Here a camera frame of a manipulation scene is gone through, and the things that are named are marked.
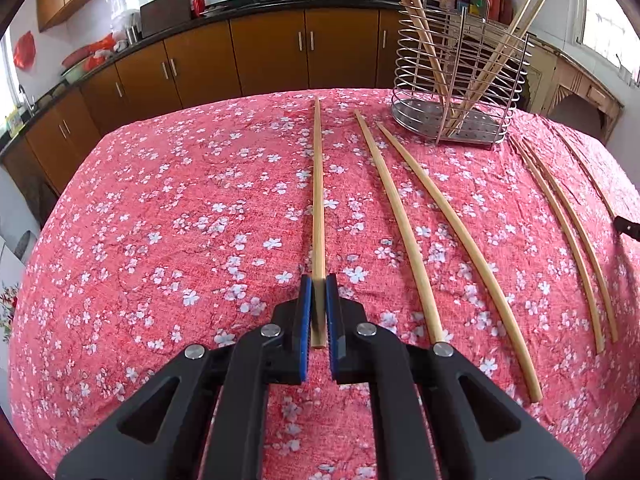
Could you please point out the small dish of food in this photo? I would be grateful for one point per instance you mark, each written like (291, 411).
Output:
(216, 8)

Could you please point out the dark brown cutting board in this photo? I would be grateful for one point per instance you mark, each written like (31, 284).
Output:
(165, 12)

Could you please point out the yellow dish soap bottle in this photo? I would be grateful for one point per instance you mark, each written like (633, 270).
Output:
(13, 125)

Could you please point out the red basin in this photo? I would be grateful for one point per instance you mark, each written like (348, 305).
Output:
(72, 55)

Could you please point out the red bottle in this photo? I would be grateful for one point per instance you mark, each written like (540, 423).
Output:
(199, 5)

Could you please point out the cream side table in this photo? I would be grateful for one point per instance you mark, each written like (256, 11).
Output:
(565, 65)

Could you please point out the clear plastic bag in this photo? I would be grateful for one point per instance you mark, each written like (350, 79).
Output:
(125, 17)

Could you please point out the steel faucet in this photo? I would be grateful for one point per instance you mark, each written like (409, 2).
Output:
(22, 97)

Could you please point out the large sliding window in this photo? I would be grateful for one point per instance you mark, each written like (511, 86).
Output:
(610, 10)

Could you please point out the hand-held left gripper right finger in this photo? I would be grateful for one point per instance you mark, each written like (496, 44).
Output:
(331, 310)

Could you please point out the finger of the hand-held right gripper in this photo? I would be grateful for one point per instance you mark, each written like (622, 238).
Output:
(630, 226)

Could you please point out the wooden chopstick pair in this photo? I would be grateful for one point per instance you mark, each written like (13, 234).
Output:
(573, 240)

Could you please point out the green basin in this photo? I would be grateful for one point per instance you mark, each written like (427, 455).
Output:
(72, 74)

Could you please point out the brown base cabinets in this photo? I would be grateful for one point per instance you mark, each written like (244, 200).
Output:
(260, 55)

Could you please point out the steel cup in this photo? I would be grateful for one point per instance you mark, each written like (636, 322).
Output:
(132, 35)

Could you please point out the red floral tablecloth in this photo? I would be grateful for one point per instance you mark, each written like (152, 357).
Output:
(175, 235)

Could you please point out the tiled counter with flower tile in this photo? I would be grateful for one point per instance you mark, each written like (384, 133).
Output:
(7, 305)

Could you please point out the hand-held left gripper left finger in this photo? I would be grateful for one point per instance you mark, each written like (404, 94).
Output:
(306, 310)

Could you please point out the black kitchen countertop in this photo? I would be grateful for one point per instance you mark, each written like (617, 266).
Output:
(260, 8)

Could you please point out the dark red thermos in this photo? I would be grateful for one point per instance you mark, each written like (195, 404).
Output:
(502, 5)

